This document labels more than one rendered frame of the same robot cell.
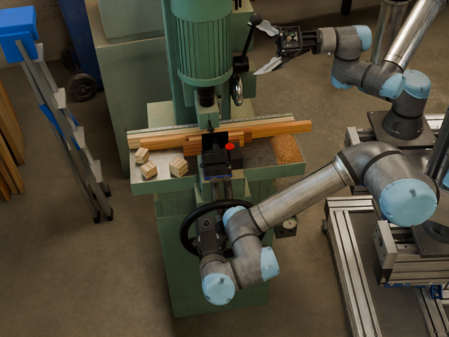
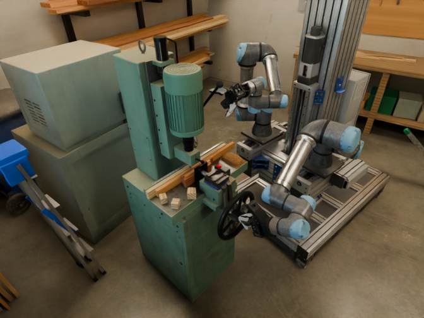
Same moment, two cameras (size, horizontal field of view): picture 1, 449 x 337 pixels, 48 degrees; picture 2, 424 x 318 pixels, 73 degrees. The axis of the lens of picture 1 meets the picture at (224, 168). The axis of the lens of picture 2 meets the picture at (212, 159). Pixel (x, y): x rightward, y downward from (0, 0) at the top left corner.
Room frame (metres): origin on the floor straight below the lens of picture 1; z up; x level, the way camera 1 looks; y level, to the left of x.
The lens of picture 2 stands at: (0.30, 0.73, 1.92)
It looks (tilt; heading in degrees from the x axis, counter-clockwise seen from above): 36 degrees down; 322
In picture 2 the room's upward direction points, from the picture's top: 2 degrees counter-clockwise
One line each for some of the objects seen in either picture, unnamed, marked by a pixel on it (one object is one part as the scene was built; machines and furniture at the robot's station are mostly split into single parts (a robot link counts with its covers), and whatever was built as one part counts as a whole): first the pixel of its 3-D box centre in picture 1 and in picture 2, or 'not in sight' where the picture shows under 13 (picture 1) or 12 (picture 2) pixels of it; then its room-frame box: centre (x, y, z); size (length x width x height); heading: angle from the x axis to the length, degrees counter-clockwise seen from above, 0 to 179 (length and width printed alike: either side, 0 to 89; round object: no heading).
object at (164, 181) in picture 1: (217, 167); (206, 185); (1.26, 0.02, 0.87); 0.61 x 0.30 x 0.06; 98
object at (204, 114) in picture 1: (207, 109); (187, 154); (1.38, 0.05, 1.03); 0.14 x 0.07 x 0.09; 8
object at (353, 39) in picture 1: (350, 40); (255, 86); (1.31, -0.38, 1.33); 0.11 x 0.08 x 0.09; 97
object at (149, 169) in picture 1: (148, 169); (175, 203); (1.21, 0.25, 0.92); 0.04 x 0.04 x 0.03; 41
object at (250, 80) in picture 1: (242, 80); not in sight; (1.57, -0.08, 1.02); 0.09 x 0.07 x 0.12; 98
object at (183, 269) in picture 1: (210, 214); (183, 227); (1.48, 0.07, 0.36); 0.58 x 0.45 x 0.71; 8
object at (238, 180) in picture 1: (220, 175); (217, 186); (1.17, 0.01, 0.92); 0.15 x 0.13 x 0.09; 98
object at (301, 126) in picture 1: (227, 135); (199, 166); (1.37, -0.01, 0.92); 0.62 x 0.02 x 0.04; 98
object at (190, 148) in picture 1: (211, 146); (197, 175); (1.31, 0.04, 0.93); 0.20 x 0.02 x 0.05; 98
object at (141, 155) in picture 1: (141, 155); (163, 198); (1.28, 0.28, 0.92); 0.04 x 0.03 x 0.04; 160
